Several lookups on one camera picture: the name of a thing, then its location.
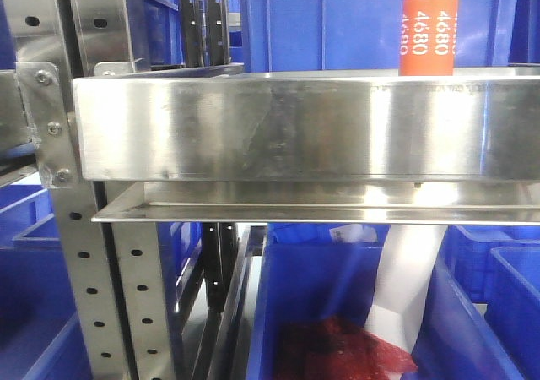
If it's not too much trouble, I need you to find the orange cylindrical capacitor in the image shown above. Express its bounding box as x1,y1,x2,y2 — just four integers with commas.
399,0,459,76

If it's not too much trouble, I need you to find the stainless steel shelf tray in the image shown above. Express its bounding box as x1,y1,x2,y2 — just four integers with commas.
73,67,539,225

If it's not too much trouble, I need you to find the large blue bin behind capacitor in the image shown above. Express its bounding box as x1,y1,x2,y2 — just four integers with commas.
240,0,539,72

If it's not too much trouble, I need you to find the perforated steel shelf upright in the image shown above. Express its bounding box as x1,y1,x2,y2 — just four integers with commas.
53,0,181,379

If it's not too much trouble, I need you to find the blue bin with red cloth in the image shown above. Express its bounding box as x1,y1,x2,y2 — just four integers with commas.
246,242,522,379

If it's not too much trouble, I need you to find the red mesh cloth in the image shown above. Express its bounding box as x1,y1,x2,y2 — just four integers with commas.
272,316,418,379

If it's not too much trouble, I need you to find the blue bin lower right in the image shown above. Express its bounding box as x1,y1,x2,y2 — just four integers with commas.
443,225,539,379

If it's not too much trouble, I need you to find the blue bin lower left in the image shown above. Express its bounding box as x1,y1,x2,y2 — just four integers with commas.
1,185,92,379

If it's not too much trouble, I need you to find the steel bracket with screws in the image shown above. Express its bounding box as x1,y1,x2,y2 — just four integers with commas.
16,62,79,189

